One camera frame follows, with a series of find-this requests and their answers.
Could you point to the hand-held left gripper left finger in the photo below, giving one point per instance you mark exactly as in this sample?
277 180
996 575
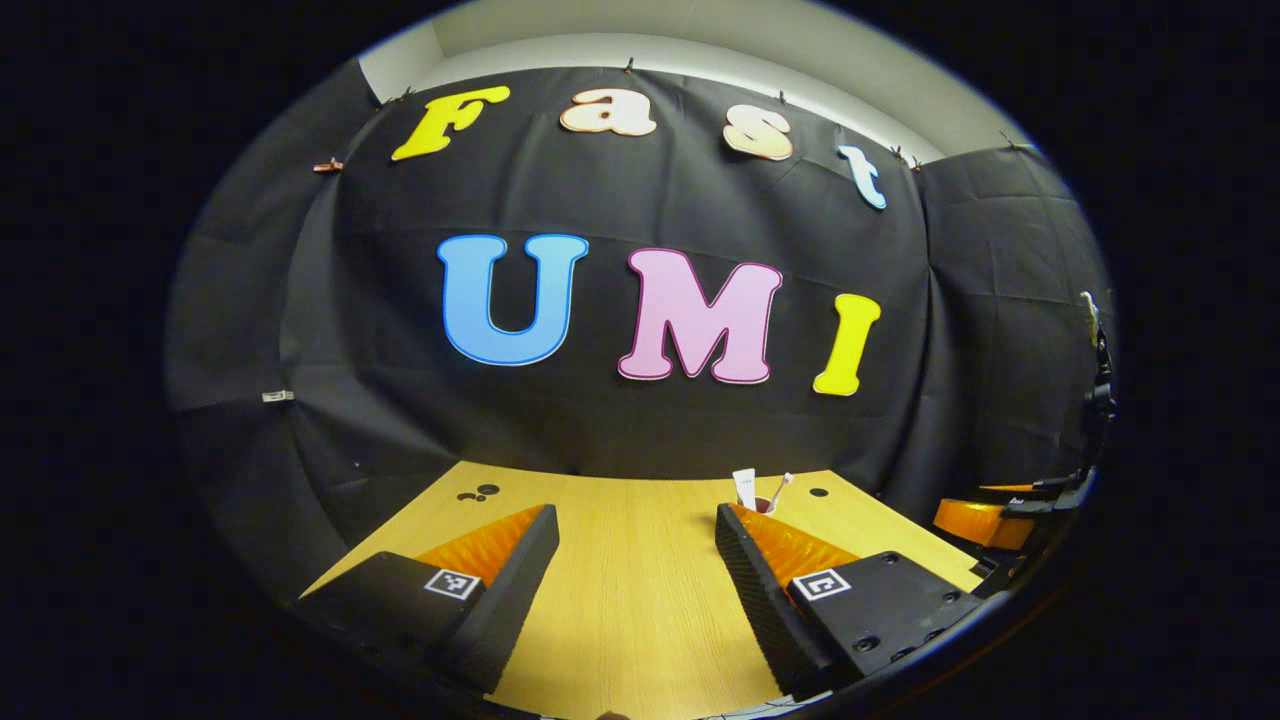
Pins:
518 590

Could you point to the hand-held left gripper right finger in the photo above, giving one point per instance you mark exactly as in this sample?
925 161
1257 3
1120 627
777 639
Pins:
752 595

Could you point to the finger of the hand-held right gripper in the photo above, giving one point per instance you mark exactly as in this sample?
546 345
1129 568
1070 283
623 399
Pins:
1040 490
985 523

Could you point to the beige cup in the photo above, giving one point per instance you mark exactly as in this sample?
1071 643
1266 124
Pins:
764 506

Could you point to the white toothpaste tube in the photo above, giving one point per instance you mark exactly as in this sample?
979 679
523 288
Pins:
745 487

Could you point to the pink toothbrush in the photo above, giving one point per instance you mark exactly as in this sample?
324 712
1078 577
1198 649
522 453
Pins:
780 484

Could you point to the black backdrop cloth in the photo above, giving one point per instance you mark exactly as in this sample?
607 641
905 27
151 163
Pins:
620 420

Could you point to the silver metal clip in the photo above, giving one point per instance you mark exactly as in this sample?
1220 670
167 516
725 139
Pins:
278 396

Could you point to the copper metal clip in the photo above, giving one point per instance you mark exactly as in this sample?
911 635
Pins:
327 165

